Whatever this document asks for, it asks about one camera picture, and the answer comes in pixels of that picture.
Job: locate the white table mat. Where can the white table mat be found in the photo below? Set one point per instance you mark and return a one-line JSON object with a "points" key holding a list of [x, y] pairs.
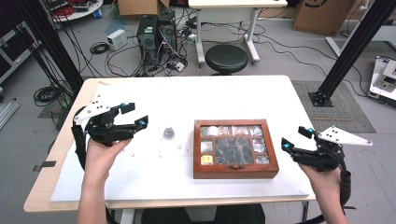
{"points": [[174, 102]]}

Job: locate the black computer tower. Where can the black computer tower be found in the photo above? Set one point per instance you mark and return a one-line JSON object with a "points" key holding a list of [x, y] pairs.
{"points": [[168, 34], [147, 37]]}

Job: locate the black tape strip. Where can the black tape strip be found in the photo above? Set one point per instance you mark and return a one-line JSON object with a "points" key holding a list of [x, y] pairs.
{"points": [[45, 165]]}

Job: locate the white packet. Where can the white packet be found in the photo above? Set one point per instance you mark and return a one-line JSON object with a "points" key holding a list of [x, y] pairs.
{"points": [[206, 146]]}

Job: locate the round white table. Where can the round white table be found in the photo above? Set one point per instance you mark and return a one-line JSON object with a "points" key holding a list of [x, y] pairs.
{"points": [[84, 14]]}

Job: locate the yellow packet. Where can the yellow packet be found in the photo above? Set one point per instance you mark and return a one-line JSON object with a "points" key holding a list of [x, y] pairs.
{"points": [[206, 160]]}

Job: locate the person's right hand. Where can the person's right hand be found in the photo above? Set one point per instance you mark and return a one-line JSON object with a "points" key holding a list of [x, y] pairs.
{"points": [[325, 183]]}

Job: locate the black metal frame post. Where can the black metal frame post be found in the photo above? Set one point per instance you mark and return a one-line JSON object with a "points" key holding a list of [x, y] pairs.
{"points": [[53, 40], [351, 49]]}

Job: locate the grey floor mat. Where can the grey floor mat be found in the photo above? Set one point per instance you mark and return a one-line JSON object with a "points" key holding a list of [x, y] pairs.
{"points": [[345, 105]]}

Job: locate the white box device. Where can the white box device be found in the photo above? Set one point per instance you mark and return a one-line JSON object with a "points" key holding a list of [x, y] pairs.
{"points": [[116, 39]]}

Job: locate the wooden box with glass lid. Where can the wooden box with glass lid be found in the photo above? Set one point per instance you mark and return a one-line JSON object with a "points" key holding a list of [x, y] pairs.
{"points": [[235, 172]]}

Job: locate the small cardboard box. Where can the small cardboard box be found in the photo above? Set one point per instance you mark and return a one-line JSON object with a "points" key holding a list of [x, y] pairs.
{"points": [[140, 6]]}

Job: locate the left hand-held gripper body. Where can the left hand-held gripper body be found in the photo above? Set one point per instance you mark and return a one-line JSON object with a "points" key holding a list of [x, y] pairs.
{"points": [[107, 132]]}

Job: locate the grey shelf unit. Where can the grey shelf unit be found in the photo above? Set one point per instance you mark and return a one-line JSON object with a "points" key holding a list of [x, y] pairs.
{"points": [[15, 53]]}

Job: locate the black round stool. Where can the black round stool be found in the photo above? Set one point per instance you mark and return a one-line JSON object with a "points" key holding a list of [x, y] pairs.
{"points": [[226, 58]]}

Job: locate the person's dark trousers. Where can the person's dark trousers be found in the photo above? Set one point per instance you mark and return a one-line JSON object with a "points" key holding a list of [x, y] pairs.
{"points": [[243, 214]]}

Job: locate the white desk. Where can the white desk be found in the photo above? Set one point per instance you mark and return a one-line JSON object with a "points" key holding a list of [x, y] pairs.
{"points": [[236, 3]]}

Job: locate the aluminium profile bars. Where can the aluminium profile bars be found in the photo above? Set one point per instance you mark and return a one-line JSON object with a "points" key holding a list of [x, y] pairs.
{"points": [[7, 113]]}

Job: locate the large cardboard box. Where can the large cardboard box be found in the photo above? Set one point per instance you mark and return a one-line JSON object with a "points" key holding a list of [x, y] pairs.
{"points": [[323, 15]]}

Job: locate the light wooden table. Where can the light wooden table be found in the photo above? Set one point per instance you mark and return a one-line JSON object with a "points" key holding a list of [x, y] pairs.
{"points": [[59, 152]]}

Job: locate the person's left hand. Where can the person's left hand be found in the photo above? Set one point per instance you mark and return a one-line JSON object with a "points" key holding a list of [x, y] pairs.
{"points": [[99, 161]]}

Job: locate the white machine with grey panel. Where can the white machine with grey panel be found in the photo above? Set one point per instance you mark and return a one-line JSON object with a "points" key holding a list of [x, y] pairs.
{"points": [[384, 79]]}

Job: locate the pile of dark packets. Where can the pile of dark packets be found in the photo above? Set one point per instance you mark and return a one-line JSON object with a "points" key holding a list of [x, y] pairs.
{"points": [[233, 151]]}

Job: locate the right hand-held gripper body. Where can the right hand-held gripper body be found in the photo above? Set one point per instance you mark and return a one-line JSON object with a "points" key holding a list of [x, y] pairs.
{"points": [[327, 158]]}

